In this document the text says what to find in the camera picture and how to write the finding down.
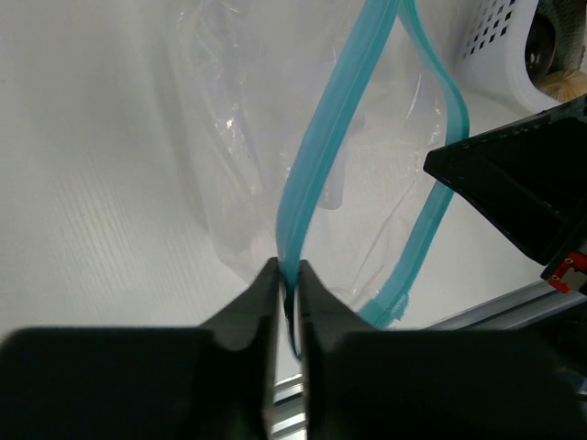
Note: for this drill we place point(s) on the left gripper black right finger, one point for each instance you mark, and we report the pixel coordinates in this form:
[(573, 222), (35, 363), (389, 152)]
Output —
[(365, 383)]

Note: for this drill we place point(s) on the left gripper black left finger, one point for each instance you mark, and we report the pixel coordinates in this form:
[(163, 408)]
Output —
[(210, 381)]

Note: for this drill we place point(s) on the aluminium frame rail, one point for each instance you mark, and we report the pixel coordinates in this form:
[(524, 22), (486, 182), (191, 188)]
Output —
[(530, 305)]

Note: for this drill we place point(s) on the grey toy fish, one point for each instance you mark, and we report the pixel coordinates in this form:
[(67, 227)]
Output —
[(568, 18)]

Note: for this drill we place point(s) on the clear zip bag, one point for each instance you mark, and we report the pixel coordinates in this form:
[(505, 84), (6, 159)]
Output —
[(305, 129)]

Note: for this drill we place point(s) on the dark purple mangosteen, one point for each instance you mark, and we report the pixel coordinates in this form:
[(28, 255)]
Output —
[(542, 48)]

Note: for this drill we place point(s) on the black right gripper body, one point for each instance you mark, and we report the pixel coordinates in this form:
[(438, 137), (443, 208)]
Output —
[(528, 179)]

